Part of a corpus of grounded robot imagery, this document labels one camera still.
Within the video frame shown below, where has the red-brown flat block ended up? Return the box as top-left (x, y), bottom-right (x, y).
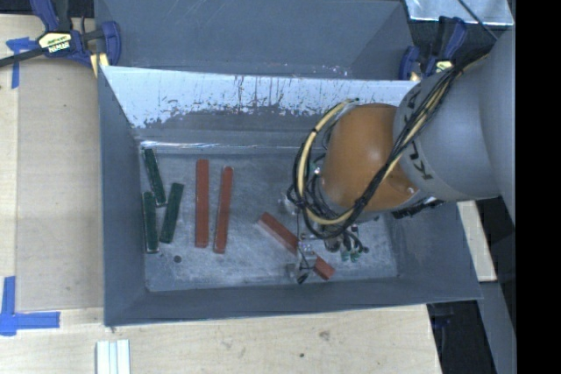
top-left (256, 211), bottom-right (337, 281)
top-left (194, 158), bottom-right (211, 250)
top-left (212, 166), bottom-right (235, 255)

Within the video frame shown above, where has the dark green flat block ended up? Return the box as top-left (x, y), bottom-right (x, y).
top-left (158, 182), bottom-right (186, 244)
top-left (142, 191), bottom-right (160, 254)
top-left (144, 148), bottom-right (167, 207)

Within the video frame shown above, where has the grey metal bin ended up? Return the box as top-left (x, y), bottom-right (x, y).
top-left (91, 0), bottom-right (483, 328)

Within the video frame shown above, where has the pale wood flat board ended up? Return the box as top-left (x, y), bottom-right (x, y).
top-left (15, 56), bottom-right (106, 313)

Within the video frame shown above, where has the black cylinder on white bracket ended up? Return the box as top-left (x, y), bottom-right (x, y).
top-left (391, 196), bottom-right (444, 220)

